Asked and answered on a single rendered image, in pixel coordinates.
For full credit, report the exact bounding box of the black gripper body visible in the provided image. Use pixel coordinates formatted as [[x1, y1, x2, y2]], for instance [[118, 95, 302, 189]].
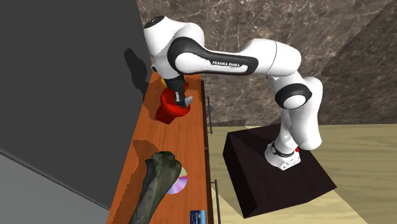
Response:
[[164, 75, 187, 94]]

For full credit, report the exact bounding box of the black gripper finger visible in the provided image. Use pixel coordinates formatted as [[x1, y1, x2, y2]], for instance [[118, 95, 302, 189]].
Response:
[[174, 90, 194, 109]]

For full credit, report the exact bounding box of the red vase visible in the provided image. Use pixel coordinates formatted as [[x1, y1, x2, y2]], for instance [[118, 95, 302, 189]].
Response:
[[155, 88, 192, 125]]

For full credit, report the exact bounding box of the shiny compact disc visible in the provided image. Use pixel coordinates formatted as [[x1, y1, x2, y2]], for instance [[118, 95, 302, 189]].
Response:
[[166, 167, 189, 195]]

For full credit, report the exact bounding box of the green fist statue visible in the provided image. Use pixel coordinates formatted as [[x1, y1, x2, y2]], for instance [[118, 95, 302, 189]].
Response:
[[129, 151, 183, 224]]

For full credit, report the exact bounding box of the dark robot stand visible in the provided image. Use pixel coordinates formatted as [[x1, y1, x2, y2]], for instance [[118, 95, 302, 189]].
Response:
[[222, 123, 338, 219]]

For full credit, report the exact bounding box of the blue card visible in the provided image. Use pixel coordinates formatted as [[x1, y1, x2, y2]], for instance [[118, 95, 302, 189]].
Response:
[[190, 209, 207, 224]]

